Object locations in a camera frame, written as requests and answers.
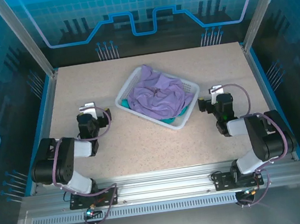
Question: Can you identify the white plastic mesh basket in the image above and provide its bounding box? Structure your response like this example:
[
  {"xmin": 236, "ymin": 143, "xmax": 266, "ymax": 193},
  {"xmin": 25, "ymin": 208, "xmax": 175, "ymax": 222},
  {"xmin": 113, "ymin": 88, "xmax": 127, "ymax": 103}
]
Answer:
[{"xmin": 110, "ymin": 58, "xmax": 206, "ymax": 138}]

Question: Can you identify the purple t-shirt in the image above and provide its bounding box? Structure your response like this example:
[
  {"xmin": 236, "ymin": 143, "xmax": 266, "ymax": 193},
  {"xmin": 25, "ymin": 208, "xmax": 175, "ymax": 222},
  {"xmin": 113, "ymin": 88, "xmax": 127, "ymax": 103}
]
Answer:
[{"xmin": 123, "ymin": 58, "xmax": 198, "ymax": 125}]

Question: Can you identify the teal garment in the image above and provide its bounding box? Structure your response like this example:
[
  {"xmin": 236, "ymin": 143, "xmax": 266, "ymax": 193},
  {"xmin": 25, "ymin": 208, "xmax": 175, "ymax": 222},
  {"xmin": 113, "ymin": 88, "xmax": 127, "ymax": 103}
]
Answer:
[{"xmin": 120, "ymin": 90, "xmax": 193, "ymax": 131}]

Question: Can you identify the blue table edge strip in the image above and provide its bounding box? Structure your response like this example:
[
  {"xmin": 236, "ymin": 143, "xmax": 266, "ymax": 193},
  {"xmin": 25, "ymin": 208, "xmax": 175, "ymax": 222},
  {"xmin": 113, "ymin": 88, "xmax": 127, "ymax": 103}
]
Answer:
[
  {"xmin": 10, "ymin": 74, "xmax": 67, "ymax": 197},
  {"xmin": 248, "ymin": 42, "xmax": 300, "ymax": 165}
]

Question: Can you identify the small connector with lights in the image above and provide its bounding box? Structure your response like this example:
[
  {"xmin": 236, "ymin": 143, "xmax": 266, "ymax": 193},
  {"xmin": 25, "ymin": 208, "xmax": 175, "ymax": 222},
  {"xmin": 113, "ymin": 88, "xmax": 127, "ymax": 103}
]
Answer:
[
  {"xmin": 84, "ymin": 205, "xmax": 104, "ymax": 219},
  {"xmin": 241, "ymin": 186, "xmax": 258, "ymax": 199}
]

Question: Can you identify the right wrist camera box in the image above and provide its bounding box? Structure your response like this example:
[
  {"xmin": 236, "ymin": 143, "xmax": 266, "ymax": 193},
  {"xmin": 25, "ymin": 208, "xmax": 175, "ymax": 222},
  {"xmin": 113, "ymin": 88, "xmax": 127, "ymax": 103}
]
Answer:
[{"xmin": 208, "ymin": 84, "xmax": 225, "ymax": 105}]

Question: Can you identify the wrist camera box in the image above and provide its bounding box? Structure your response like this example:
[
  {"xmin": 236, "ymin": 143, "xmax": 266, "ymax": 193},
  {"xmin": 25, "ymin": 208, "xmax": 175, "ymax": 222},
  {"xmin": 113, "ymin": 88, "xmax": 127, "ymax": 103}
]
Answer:
[
  {"xmin": 78, "ymin": 101, "xmax": 98, "ymax": 121},
  {"xmin": 208, "ymin": 84, "xmax": 225, "ymax": 105}
]

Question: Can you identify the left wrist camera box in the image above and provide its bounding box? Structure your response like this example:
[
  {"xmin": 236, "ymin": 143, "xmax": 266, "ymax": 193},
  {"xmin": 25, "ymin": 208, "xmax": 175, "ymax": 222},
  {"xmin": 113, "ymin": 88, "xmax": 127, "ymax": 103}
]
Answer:
[{"xmin": 78, "ymin": 101, "xmax": 98, "ymax": 121}]

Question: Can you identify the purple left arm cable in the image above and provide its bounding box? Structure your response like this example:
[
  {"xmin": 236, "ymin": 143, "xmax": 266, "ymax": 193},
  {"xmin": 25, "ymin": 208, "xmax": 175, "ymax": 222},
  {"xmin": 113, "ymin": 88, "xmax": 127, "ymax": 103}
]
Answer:
[{"xmin": 43, "ymin": 103, "xmax": 126, "ymax": 224}]

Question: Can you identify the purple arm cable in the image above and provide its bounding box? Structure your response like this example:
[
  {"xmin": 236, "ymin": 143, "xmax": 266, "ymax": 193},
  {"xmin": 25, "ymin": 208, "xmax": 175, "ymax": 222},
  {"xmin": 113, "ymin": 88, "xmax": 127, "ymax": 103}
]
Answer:
[
  {"xmin": 43, "ymin": 103, "xmax": 126, "ymax": 224},
  {"xmin": 211, "ymin": 77, "xmax": 295, "ymax": 210}
]

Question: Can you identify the thin black cable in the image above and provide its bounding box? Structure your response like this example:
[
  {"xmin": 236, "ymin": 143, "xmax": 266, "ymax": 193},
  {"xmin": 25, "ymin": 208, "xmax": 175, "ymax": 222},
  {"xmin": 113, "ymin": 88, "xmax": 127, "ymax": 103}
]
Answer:
[
  {"xmin": 62, "ymin": 189, "xmax": 75, "ymax": 204},
  {"xmin": 210, "ymin": 171, "xmax": 221, "ymax": 185}
]

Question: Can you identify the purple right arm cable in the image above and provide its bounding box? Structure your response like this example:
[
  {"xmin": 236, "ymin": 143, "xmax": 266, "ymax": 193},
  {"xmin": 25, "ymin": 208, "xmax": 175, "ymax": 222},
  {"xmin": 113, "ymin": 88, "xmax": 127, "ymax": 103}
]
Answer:
[{"xmin": 211, "ymin": 77, "xmax": 295, "ymax": 210}]

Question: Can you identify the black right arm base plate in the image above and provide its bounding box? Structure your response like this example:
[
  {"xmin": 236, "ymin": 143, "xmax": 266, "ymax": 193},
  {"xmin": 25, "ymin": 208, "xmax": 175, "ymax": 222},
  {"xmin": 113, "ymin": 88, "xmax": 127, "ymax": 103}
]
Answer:
[{"xmin": 212, "ymin": 168, "xmax": 265, "ymax": 192}]

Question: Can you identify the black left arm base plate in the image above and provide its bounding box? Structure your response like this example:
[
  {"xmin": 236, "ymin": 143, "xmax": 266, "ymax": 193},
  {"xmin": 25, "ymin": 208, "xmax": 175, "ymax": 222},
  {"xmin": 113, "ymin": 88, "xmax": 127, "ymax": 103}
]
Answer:
[{"xmin": 68, "ymin": 187, "xmax": 120, "ymax": 211}]

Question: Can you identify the aluminium mounting rail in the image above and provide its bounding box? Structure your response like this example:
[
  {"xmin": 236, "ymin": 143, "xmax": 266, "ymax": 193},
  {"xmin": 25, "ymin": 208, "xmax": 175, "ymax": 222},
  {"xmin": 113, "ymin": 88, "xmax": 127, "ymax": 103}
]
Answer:
[{"xmin": 19, "ymin": 151, "xmax": 300, "ymax": 219}]

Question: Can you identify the aluminium frame post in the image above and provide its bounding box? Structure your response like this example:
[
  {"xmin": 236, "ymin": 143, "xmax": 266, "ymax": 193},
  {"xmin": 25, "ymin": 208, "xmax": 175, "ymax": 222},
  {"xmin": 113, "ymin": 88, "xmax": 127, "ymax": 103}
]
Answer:
[
  {"xmin": 236, "ymin": 0, "xmax": 288, "ymax": 52},
  {"xmin": 0, "ymin": 0, "xmax": 59, "ymax": 84}
]

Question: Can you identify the slotted grey cable duct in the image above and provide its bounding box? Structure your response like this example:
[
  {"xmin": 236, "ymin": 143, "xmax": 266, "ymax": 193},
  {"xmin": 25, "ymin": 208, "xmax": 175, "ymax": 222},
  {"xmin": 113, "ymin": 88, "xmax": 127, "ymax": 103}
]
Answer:
[{"xmin": 31, "ymin": 191, "xmax": 239, "ymax": 224}]

